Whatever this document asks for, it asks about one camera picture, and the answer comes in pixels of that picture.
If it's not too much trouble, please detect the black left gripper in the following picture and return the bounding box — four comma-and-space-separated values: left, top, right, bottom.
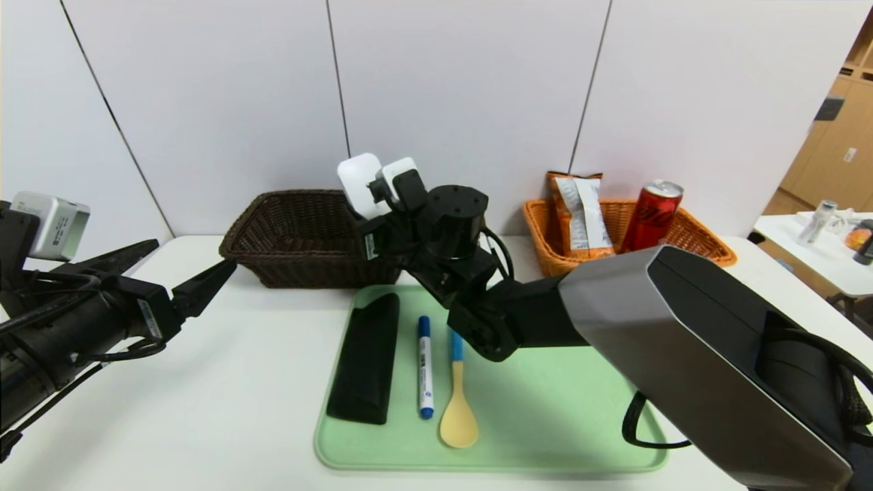
34, 238, 238, 385

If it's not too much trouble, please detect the white rectangular case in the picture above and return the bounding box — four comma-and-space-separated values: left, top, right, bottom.
337, 153, 386, 220

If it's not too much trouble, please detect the black glasses case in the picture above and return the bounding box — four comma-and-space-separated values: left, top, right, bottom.
325, 293, 400, 425

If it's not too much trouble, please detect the orange snack bag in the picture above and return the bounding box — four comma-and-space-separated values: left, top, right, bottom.
546, 171, 616, 260

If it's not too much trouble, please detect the red soda can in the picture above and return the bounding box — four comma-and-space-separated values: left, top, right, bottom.
619, 179, 685, 254

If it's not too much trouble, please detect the dark brown wicker basket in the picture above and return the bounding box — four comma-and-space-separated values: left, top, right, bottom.
220, 190, 404, 288

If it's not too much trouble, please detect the orange wicker basket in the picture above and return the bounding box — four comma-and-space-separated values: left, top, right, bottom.
522, 198, 737, 278

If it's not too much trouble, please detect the blue white marker pen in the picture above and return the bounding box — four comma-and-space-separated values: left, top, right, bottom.
417, 316, 434, 419

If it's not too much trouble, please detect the light green plastic tray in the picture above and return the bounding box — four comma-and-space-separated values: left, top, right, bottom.
314, 284, 668, 473

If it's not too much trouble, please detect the white side table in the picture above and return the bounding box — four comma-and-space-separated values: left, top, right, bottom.
750, 211, 873, 340

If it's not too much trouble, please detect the clear silver bottle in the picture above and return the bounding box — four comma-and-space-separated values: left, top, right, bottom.
797, 200, 838, 246

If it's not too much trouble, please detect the light wooden cabinet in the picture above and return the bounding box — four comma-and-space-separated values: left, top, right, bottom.
760, 5, 873, 218

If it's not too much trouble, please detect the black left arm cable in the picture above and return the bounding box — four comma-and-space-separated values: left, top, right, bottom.
0, 290, 168, 464

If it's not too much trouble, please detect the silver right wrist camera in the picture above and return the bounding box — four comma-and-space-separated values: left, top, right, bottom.
374, 158, 427, 212

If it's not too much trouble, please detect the yellow spoon with blue handle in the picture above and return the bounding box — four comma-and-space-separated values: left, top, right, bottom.
439, 331, 478, 449

